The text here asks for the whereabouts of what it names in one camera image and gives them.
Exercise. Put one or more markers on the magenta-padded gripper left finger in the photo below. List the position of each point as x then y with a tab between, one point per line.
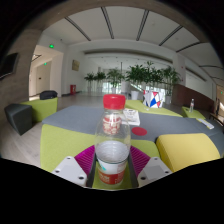
71	170

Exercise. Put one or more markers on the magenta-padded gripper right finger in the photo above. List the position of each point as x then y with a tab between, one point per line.
151	170

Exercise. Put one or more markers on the clear red-capped water bottle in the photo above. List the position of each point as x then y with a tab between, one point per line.
112	153

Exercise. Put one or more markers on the small clear water bottle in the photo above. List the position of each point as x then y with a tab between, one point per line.
191	106

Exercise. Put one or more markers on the flat round red coaster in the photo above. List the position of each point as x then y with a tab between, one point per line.
139	131

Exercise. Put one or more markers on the printed magazine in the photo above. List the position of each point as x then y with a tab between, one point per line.
133	116

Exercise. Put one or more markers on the green seat block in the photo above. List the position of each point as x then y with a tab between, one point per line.
43	109

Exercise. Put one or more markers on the small green block table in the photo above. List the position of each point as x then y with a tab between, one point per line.
193	115

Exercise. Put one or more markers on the white red blue geometric box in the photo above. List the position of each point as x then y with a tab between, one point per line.
153	99

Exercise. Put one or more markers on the white and yellow booklet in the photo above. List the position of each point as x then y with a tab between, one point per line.
206	123

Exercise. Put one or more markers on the dark grey seat block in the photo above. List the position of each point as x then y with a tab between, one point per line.
18	118

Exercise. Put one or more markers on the black bag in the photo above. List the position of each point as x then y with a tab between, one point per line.
48	95

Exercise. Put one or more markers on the red fire extinguisher box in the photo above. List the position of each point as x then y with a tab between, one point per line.
72	89

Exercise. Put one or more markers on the row of potted plants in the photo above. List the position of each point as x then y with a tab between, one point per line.
140	75

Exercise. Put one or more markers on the green exit sign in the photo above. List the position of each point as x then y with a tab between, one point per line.
51	46

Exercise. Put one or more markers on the framed wall picture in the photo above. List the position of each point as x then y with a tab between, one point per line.
75	65

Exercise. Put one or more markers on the black wall screen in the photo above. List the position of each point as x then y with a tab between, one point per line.
8	66

